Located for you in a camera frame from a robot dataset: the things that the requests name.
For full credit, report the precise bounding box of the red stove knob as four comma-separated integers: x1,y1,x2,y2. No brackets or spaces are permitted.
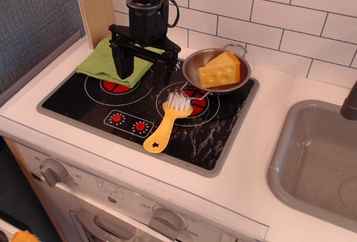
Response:
112,114,122,123
135,122,146,132

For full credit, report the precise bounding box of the grey left oven knob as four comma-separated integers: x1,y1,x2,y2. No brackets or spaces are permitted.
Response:
40,158,68,187

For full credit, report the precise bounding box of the orange plush object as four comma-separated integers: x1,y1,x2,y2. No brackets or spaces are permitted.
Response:
11,230,40,242

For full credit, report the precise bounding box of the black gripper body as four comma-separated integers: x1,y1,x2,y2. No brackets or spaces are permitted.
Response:
109,1,181,61

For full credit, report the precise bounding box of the grey oven knob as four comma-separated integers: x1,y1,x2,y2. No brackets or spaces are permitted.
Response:
148,208,184,241
40,158,68,187

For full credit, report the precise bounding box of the green towel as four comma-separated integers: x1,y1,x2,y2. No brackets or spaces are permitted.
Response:
76,35,153,88

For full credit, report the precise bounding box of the black toy stovetop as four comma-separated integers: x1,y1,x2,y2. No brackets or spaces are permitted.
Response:
37,61,259,177

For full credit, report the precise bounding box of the grey right oven knob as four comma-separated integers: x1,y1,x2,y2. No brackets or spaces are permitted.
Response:
148,208,184,241

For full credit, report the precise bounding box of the grey faucet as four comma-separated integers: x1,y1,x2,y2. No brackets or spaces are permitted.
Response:
340,81,357,120

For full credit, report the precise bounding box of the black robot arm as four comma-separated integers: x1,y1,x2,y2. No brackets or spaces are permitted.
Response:
109,0,181,92

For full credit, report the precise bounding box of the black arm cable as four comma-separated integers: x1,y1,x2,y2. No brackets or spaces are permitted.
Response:
160,0,180,28

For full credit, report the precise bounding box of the grey oven door handle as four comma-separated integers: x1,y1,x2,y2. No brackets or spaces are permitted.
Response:
77,209,158,241

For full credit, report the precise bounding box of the yellow dish brush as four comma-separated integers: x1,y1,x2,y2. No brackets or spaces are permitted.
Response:
143,92,193,153

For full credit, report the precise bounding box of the red left stove knob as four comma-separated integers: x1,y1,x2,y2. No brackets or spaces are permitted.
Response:
112,114,122,123

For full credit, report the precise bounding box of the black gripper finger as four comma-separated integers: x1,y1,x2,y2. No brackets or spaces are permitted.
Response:
152,55,178,92
111,42,134,79

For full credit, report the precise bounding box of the grey sink basin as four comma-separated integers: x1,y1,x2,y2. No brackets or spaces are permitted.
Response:
267,100,356,232

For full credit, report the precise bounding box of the red right stove knob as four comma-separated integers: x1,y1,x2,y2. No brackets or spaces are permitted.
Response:
135,122,146,132

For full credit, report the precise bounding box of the silver metal pan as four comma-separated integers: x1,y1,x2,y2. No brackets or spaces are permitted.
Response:
181,44,251,100

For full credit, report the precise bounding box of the wooden side post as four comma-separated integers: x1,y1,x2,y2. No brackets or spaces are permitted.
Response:
78,0,115,50

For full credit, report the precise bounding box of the yellow cheese wedge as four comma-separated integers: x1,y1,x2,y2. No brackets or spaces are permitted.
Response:
198,51,240,88

